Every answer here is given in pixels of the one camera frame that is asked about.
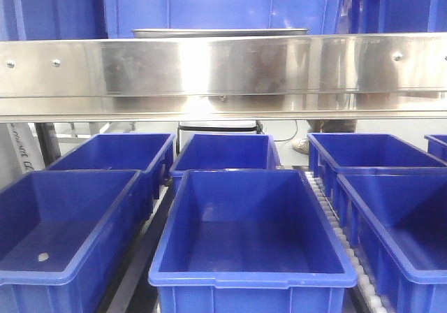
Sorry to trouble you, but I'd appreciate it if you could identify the silver metal tray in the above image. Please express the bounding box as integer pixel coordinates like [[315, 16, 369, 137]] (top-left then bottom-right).
[[132, 28, 309, 38]]

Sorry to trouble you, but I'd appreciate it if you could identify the lower back middle blue bin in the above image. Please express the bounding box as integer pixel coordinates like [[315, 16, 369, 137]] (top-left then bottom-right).
[[169, 133, 281, 191]]

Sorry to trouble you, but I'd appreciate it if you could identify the blue bin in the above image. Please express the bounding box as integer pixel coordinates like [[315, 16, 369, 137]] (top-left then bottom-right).
[[103, 0, 343, 38], [169, 133, 281, 191], [148, 169, 358, 312], [1, 170, 144, 312], [424, 134, 447, 161], [337, 173, 446, 312], [337, 0, 446, 34], [308, 133, 446, 198], [47, 133, 175, 199], [1, 0, 107, 41]]

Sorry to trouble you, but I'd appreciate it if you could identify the white black box behind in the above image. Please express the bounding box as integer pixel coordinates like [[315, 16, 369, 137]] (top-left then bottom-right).
[[176, 120, 263, 154]]

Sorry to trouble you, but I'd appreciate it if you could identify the lower back left blue bin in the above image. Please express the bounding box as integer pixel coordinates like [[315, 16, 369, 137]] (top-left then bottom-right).
[[47, 133, 175, 199]]

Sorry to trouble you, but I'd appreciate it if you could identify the person's legs and shoe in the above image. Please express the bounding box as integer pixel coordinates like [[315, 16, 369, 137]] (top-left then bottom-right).
[[291, 118, 358, 154]]

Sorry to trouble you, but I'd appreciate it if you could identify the lower front middle blue bin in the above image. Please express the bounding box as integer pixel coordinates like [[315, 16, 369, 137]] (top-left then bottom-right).
[[148, 169, 358, 312]]

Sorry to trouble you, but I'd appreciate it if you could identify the lower back right blue bin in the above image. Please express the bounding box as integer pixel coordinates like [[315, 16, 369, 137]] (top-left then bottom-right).
[[308, 133, 446, 198]]

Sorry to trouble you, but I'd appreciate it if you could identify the upper middle blue bin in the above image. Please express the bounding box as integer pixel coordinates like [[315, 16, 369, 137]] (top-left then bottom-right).
[[103, 0, 343, 38]]

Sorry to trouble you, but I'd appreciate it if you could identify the lower roller track left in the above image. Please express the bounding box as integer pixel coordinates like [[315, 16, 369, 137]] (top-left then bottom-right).
[[97, 185, 174, 312]]

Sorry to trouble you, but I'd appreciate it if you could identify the roller track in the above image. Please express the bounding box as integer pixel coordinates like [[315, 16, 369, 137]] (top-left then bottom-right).
[[305, 168, 388, 313], [97, 185, 174, 312]]

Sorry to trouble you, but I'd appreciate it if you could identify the lower front left blue bin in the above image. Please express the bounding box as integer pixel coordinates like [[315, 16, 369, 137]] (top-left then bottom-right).
[[1, 170, 144, 312]]

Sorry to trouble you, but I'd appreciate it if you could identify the lower front right blue bin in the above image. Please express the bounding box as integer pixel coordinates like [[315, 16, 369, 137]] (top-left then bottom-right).
[[337, 173, 446, 312]]

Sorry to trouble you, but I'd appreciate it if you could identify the white banner with text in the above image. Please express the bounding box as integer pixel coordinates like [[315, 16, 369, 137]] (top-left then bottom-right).
[[1, 123, 45, 188]]

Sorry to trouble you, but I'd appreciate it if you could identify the upper right blue bin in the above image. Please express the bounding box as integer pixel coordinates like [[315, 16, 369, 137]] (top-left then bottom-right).
[[337, 0, 446, 34]]

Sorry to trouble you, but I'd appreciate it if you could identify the lower roller track right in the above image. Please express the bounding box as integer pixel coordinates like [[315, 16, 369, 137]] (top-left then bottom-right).
[[305, 168, 388, 313]]

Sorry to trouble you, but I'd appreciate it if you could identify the far right blue bin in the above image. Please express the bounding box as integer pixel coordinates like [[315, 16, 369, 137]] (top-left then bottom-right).
[[424, 134, 447, 161]]

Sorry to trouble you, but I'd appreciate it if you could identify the upper left blue bin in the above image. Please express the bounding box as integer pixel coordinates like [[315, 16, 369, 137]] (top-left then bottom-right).
[[1, 0, 107, 41]]

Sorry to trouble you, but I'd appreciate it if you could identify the stainless steel shelf rail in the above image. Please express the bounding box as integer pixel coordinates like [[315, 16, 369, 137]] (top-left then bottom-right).
[[1, 33, 446, 122]]

